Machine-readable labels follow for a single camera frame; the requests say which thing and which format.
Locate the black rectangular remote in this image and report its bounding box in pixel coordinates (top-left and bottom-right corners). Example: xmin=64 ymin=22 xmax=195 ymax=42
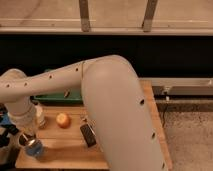
xmin=80 ymin=124 xmax=96 ymax=147

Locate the small metal clip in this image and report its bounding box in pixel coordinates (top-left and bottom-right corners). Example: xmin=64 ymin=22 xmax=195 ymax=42
xmin=80 ymin=115 xmax=87 ymax=122

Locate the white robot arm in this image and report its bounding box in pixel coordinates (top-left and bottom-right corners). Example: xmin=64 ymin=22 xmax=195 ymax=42
xmin=0 ymin=55 xmax=168 ymax=171

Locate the blue plastic cup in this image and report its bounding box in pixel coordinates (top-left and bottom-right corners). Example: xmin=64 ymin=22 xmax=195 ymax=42
xmin=25 ymin=139 xmax=44 ymax=158

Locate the orange apple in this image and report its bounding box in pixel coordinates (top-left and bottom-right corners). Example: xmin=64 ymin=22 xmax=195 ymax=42
xmin=56 ymin=113 xmax=71 ymax=129

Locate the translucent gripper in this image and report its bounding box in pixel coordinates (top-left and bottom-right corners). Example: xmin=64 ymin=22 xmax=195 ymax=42
xmin=9 ymin=115 xmax=38 ymax=141

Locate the blue box at left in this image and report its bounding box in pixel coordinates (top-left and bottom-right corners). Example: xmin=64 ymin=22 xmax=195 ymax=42
xmin=0 ymin=113 xmax=11 ymax=126

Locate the green plastic tray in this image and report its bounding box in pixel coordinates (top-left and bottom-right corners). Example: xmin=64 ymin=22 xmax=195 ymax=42
xmin=33 ymin=69 xmax=82 ymax=104

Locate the shiny metal cup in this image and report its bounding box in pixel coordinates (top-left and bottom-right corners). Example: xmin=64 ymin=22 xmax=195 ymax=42
xmin=18 ymin=133 xmax=36 ymax=147

